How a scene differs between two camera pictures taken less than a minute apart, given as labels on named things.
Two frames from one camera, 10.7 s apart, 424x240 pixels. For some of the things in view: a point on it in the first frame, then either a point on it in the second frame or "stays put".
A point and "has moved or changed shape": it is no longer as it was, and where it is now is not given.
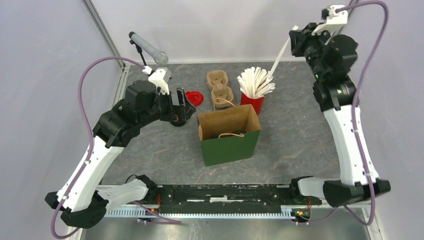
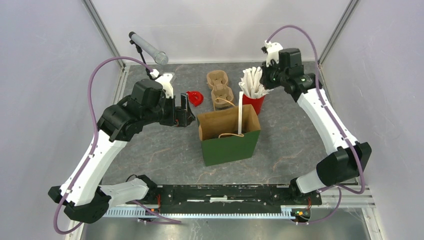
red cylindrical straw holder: x=257 y=103 stays put
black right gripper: x=300 y=38 to x=264 y=79
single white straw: x=274 y=66 has moved or changed shape
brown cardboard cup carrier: x=222 y=95 stays put
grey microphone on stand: x=160 y=57 stays put
